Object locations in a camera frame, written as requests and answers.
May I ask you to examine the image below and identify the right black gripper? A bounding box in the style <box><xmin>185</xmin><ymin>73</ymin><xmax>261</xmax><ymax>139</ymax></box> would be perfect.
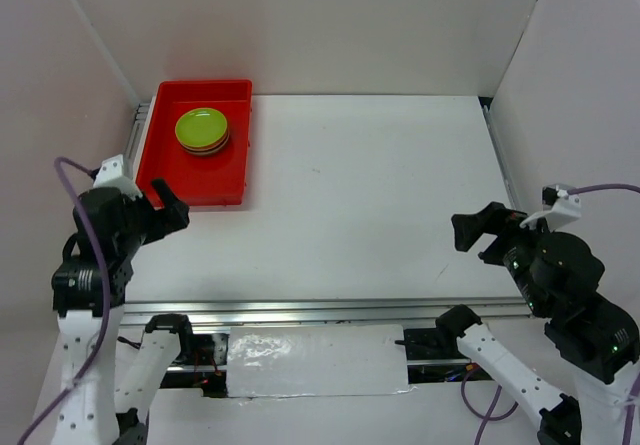
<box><xmin>448</xmin><ymin>196</ymin><xmax>560</xmax><ymax>312</ymax></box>

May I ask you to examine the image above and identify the cream floral plate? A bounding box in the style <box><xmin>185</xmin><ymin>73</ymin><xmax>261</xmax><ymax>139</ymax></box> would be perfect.
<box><xmin>182</xmin><ymin>142</ymin><xmax>227</xmax><ymax>156</ymax></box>

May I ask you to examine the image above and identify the orange plate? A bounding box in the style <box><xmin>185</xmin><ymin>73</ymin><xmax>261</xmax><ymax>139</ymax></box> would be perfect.
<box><xmin>181</xmin><ymin>138</ymin><xmax>229</xmax><ymax>155</ymax></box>
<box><xmin>180</xmin><ymin>135</ymin><xmax>230</xmax><ymax>153</ymax></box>

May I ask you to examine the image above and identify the green plate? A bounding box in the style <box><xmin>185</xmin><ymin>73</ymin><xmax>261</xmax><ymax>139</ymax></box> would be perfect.
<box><xmin>175</xmin><ymin>108</ymin><xmax>228</xmax><ymax>149</ymax></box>

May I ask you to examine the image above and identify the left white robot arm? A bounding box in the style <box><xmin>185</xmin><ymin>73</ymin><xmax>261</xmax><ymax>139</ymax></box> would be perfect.
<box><xmin>51</xmin><ymin>179</ymin><xmax>198</xmax><ymax>444</ymax></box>

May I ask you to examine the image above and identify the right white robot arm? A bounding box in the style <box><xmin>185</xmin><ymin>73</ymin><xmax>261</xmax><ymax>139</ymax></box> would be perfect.
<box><xmin>435</xmin><ymin>202</ymin><xmax>639</xmax><ymax>444</ymax></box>

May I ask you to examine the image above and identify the red plastic bin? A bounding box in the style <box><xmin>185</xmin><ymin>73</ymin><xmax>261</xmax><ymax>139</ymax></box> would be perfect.
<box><xmin>136</xmin><ymin>79</ymin><xmax>252</xmax><ymax>207</ymax></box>

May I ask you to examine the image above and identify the white foil cover sheet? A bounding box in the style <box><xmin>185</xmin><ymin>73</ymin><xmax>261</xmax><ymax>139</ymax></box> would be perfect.
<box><xmin>226</xmin><ymin>325</ymin><xmax>409</xmax><ymax>398</ymax></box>

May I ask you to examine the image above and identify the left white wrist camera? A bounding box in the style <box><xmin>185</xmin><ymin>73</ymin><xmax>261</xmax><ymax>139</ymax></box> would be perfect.
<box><xmin>92</xmin><ymin>154</ymin><xmax>142</xmax><ymax>199</ymax></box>

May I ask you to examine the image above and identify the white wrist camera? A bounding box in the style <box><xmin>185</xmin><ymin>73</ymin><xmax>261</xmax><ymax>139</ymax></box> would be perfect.
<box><xmin>520</xmin><ymin>184</ymin><xmax>582</xmax><ymax>231</ymax></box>
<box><xmin>92</xmin><ymin>154</ymin><xmax>142</xmax><ymax>199</ymax></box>

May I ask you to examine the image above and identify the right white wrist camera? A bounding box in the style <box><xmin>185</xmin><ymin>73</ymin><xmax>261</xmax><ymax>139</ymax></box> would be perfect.
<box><xmin>520</xmin><ymin>184</ymin><xmax>582</xmax><ymax>231</ymax></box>

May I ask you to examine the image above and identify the aluminium rail frame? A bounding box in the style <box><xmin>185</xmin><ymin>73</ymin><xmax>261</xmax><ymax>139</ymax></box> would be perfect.
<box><xmin>123</xmin><ymin>95</ymin><xmax>528</xmax><ymax>332</ymax></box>

